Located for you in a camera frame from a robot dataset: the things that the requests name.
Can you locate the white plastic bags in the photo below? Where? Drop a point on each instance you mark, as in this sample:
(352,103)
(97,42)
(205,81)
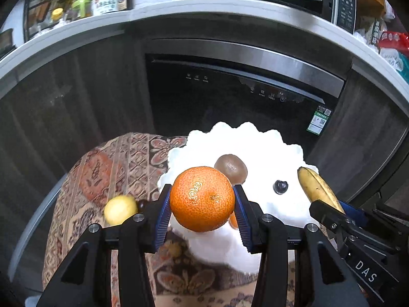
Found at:
(367,41)

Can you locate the brown kiwi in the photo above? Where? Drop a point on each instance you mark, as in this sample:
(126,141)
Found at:
(233,168)

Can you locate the grey metal strip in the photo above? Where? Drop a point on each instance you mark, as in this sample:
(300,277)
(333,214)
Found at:
(32,230)

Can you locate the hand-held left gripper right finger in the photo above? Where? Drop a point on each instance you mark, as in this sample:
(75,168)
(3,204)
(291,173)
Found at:
(244,227)

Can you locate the dark purple grape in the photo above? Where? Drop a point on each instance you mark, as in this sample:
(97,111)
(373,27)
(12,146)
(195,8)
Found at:
(280,187)
(142,204)

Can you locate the dark wood kitchen cabinet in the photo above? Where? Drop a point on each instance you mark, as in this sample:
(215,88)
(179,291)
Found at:
(64,108)
(361,134)

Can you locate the yellow lemon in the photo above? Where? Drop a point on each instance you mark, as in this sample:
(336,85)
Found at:
(119,211)

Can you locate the green label sticker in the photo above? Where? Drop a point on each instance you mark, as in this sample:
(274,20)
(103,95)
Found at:
(319,120)

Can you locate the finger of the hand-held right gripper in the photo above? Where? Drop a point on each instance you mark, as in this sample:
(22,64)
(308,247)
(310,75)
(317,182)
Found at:
(326,212)
(354,214)

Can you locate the spotted yellow banana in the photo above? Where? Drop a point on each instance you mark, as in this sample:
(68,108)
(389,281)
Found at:
(314,187)

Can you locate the black built-in dishwasher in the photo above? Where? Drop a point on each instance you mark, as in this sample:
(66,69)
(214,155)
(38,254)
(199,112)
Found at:
(207,102)

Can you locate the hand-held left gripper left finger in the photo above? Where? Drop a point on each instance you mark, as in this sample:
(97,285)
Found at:
(162,220)

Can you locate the teal plastic bag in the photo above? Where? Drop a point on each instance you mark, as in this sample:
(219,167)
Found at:
(403,67)

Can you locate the yellow cap bottle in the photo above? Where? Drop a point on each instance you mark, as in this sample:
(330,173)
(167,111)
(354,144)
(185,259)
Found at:
(57,14)

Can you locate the orange tangerine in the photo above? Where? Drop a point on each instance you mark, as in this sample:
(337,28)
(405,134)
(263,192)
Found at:
(202,198)
(233,221)

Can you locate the paisley patterned tablecloth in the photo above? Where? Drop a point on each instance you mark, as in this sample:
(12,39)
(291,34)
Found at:
(96,172)

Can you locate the white scalloped bowl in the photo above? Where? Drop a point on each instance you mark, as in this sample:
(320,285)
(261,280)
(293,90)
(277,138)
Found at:
(262,153)

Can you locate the red plastic bag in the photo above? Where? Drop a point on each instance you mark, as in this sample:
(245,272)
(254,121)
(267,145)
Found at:
(394,41)

